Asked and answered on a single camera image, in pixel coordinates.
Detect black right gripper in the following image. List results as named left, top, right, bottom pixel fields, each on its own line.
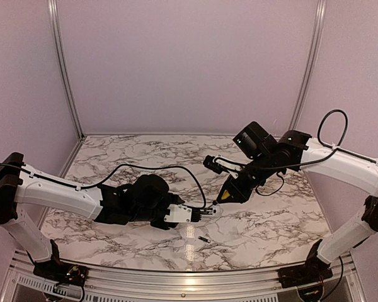
left=216, top=151, right=276, bottom=204

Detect yellow handled screwdriver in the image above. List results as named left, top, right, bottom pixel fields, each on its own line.
left=206, top=189, right=231, bottom=209

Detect white remote control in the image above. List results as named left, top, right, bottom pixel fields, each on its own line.
left=200, top=205, right=223, bottom=221

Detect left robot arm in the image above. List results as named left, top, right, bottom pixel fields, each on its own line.
left=0, top=153, right=193, bottom=280

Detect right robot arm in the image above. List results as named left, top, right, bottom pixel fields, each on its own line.
left=213, top=121, right=378, bottom=282

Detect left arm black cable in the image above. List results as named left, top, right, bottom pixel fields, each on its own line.
left=0, top=162, right=210, bottom=210

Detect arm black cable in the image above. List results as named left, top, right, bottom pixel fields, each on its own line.
left=214, top=109, right=378, bottom=196
left=0, top=162, right=210, bottom=210

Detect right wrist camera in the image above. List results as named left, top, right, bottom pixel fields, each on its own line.
left=203, top=155, right=242, bottom=179

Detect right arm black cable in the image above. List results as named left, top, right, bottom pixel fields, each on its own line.
left=214, top=109, right=378, bottom=196

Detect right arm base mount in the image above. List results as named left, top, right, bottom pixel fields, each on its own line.
left=278, top=264, right=333, bottom=288

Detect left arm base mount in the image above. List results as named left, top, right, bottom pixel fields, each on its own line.
left=33, top=262, right=88, bottom=287

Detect front aluminium rail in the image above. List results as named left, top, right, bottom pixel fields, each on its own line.
left=0, top=250, right=366, bottom=302

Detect right aluminium frame post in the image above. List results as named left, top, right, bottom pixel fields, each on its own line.
left=289, top=0, right=327, bottom=130

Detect aluminium frame post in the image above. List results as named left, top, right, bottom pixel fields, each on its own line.
left=47, top=0, right=84, bottom=140
left=289, top=0, right=327, bottom=130

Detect left aluminium frame post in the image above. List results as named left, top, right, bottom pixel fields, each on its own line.
left=47, top=0, right=84, bottom=140

